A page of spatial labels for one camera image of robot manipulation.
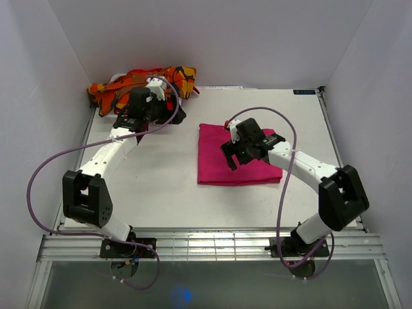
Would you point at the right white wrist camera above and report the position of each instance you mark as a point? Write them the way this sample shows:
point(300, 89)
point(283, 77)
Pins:
point(230, 126)

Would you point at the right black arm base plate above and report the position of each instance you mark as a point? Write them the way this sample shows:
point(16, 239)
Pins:
point(294, 248)

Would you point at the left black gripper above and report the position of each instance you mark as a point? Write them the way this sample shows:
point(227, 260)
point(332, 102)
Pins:
point(179, 117)

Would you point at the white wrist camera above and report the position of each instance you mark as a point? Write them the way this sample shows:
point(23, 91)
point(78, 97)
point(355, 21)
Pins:
point(157, 87)
point(230, 126)

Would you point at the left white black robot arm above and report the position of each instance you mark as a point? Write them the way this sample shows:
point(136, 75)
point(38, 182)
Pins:
point(86, 197)

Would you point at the blue label sticker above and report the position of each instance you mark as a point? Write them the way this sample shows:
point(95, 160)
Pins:
point(304, 92)

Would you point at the orange camouflage trousers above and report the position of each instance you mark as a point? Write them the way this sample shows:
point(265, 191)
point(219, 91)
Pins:
point(112, 90)

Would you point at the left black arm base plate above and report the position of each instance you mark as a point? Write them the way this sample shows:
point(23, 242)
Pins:
point(113, 250)

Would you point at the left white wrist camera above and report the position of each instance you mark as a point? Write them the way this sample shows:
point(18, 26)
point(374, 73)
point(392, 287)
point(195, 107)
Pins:
point(157, 87)

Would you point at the white plastic basket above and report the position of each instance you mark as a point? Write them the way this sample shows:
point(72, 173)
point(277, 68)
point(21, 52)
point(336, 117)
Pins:
point(116, 77)

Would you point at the red garment in basket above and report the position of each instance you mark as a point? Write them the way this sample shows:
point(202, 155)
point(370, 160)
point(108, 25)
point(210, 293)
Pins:
point(137, 78)

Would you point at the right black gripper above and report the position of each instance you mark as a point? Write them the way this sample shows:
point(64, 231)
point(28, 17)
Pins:
point(230, 149)

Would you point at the pink trousers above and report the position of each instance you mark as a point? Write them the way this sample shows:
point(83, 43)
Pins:
point(213, 168)

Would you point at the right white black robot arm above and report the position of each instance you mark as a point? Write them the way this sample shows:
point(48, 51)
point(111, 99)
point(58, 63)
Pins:
point(341, 195)

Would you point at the aluminium front rail frame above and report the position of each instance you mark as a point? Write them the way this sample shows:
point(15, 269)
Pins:
point(208, 245)

